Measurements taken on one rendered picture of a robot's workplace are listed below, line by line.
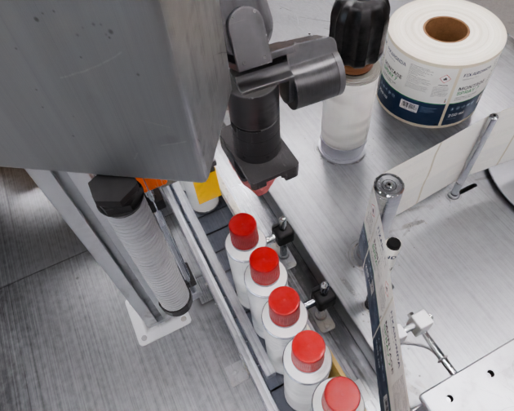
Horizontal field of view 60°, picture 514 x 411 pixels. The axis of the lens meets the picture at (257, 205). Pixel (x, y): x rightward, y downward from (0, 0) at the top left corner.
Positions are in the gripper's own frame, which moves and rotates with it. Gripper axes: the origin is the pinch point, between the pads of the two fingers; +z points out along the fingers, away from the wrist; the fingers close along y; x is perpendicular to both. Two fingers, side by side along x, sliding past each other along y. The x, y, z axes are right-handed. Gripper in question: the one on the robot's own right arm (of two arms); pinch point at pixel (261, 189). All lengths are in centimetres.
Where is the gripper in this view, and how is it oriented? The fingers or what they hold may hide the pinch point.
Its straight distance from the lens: 62.4
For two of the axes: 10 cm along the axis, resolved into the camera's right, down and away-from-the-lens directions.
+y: -4.4, -7.3, 5.3
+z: 0.6, 5.6, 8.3
